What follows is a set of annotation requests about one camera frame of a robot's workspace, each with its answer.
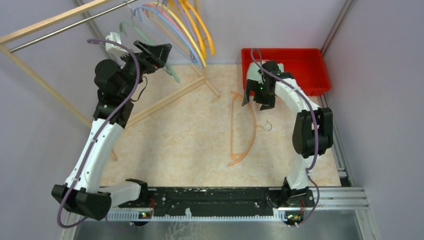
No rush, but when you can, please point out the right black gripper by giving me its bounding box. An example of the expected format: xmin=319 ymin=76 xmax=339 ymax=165
xmin=241 ymin=79 xmax=275 ymax=111

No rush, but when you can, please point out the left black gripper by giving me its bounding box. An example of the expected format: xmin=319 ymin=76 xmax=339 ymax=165
xmin=117 ymin=39 xmax=171 ymax=99

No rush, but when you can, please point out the green wire hanger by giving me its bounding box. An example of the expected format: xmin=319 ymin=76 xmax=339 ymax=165
xmin=119 ymin=11 xmax=180 ymax=83

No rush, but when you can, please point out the blue wire hanger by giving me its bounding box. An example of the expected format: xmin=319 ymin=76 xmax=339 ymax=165
xmin=133 ymin=2 xmax=202 ymax=69

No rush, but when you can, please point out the pink wire hanger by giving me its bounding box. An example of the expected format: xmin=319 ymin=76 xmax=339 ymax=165
xmin=141 ymin=0 xmax=206 ymax=68

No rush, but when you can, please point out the yellow wire hanger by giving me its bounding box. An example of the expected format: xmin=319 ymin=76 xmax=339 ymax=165
xmin=156 ymin=0 xmax=207 ymax=68

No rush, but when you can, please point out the orange plastic hanger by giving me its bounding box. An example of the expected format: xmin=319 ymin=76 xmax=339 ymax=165
xmin=192 ymin=0 xmax=216 ymax=55
xmin=169 ymin=0 xmax=207 ymax=60

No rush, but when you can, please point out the purple wire hanger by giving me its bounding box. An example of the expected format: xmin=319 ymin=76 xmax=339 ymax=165
xmin=174 ymin=0 xmax=199 ymax=45

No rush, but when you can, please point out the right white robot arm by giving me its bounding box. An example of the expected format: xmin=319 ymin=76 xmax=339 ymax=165
xmin=242 ymin=60 xmax=334 ymax=206

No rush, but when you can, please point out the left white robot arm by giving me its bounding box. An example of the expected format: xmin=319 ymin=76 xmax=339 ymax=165
xmin=51 ymin=40 xmax=172 ymax=221

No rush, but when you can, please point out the light green folded garment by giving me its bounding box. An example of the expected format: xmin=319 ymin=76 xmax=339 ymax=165
xmin=246 ymin=61 xmax=285 ymax=84

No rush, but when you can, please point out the red plastic bin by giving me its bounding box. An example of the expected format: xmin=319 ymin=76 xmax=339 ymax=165
xmin=259 ymin=48 xmax=332 ymax=96

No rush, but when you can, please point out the metal hanging rod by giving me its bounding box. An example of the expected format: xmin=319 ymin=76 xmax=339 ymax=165
xmin=0 ymin=0 xmax=134 ymax=53

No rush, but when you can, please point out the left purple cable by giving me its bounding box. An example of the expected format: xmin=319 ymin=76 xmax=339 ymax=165
xmin=56 ymin=38 xmax=141 ymax=230

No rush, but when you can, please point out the orange wire hanger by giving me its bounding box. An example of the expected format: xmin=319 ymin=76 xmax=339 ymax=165
xmin=228 ymin=91 xmax=273 ymax=167

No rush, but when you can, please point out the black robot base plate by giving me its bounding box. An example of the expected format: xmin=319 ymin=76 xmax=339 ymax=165
xmin=120 ymin=186 xmax=315 ymax=217

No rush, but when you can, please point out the white cable duct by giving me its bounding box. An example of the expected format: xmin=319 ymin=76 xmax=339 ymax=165
xmin=107 ymin=208 xmax=288 ymax=223

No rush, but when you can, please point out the aluminium frame rail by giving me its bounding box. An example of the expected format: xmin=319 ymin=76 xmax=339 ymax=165
xmin=264 ymin=186 xmax=369 ymax=211

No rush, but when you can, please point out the wooden clothes rack frame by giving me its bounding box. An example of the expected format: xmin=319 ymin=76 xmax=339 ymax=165
xmin=0 ymin=0 xmax=220 ymax=163

